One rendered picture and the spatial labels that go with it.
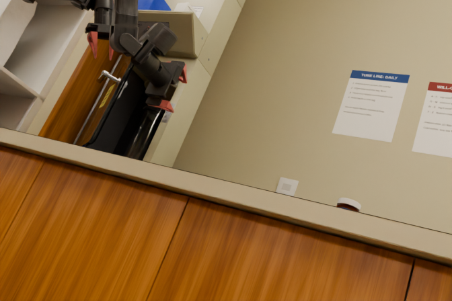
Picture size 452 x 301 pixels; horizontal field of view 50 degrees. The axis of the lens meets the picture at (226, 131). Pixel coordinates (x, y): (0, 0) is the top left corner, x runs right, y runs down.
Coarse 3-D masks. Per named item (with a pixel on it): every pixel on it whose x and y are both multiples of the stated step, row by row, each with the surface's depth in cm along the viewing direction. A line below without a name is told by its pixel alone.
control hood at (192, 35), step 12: (144, 12) 163; (156, 12) 160; (168, 12) 158; (180, 12) 155; (192, 12) 153; (180, 24) 156; (192, 24) 154; (180, 36) 157; (192, 36) 155; (204, 36) 160; (180, 48) 159; (192, 48) 156
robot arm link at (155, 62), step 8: (144, 48) 121; (152, 48) 121; (136, 56) 121; (144, 56) 121; (152, 56) 122; (136, 64) 121; (144, 64) 121; (152, 64) 122; (144, 72) 123; (152, 72) 124
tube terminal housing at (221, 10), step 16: (176, 0) 177; (192, 0) 173; (208, 0) 170; (224, 0) 167; (208, 16) 166; (224, 16) 168; (208, 32) 162; (224, 32) 170; (208, 48) 163; (192, 64) 158; (208, 64) 164; (144, 80) 180; (192, 80) 158; (208, 80) 166; (176, 96) 154; (192, 96) 159; (176, 112) 153; (192, 112) 161; (160, 128) 150; (176, 128) 154; (160, 144) 149; (176, 144) 156; (144, 160) 147; (160, 160) 150
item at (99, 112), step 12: (120, 60) 165; (120, 72) 149; (108, 84) 161; (120, 84) 139; (108, 96) 145; (96, 108) 156; (108, 108) 136; (96, 120) 141; (84, 132) 152; (96, 132) 134; (84, 144) 138
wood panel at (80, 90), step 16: (80, 64) 167; (96, 64) 171; (112, 64) 177; (80, 80) 166; (64, 96) 162; (80, 96) 167; (96, 96) 173; (64, 112) 162; (80, 112) 168; (48, 128) 158; (64, 128) 163; (80, 128) 169
